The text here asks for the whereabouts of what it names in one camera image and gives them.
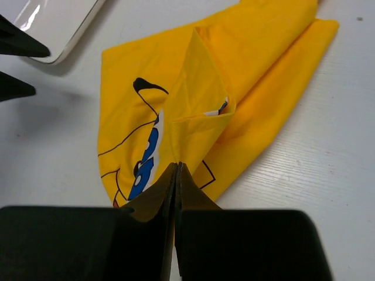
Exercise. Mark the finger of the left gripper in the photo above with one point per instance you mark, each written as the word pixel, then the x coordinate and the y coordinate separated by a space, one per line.
pixel 16 42
pixel 12 88

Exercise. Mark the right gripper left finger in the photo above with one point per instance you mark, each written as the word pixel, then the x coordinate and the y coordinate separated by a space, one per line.
pixel 133 242

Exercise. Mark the white rectangular plate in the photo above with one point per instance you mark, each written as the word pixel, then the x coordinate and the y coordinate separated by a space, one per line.
pixel 56 24

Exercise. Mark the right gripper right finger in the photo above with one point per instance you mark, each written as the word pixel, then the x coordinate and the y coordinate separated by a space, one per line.
pixel 216 244

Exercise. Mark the yellow pikachu cloth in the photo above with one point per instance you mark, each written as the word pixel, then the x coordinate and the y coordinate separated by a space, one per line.
pixel 212 94

